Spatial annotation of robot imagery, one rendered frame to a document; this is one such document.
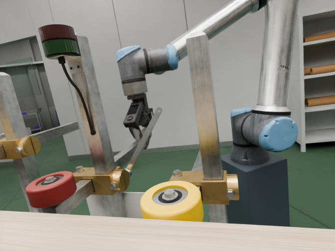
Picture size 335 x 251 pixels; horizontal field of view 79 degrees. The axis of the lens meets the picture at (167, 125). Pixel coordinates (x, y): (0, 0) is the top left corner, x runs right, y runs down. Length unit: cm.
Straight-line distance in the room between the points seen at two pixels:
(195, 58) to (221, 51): 269
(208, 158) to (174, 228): 19
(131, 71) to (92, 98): 30
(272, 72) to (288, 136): 26
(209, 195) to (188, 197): 16
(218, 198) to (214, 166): 6
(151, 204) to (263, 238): 13
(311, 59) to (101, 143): 307
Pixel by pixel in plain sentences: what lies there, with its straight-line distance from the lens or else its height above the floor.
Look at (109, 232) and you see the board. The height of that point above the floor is 90.
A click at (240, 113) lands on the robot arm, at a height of 86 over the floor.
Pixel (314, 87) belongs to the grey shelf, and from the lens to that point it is 333.
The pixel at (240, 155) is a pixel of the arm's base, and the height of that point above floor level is 64.
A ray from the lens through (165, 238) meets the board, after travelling 23.
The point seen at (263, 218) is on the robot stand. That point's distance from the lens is 121.
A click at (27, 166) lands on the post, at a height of 89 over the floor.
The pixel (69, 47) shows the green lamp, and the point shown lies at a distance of 43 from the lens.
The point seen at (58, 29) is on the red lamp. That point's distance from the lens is 44.
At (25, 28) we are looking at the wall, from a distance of 424.
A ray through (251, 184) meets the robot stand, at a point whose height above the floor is 53.
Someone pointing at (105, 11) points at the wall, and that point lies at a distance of 350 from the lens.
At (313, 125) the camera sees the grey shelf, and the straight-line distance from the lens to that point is 342.
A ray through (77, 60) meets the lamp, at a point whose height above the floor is 112.
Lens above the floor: 105
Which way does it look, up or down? 11 degrees down
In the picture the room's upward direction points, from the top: 9 degrees counter-clockwise
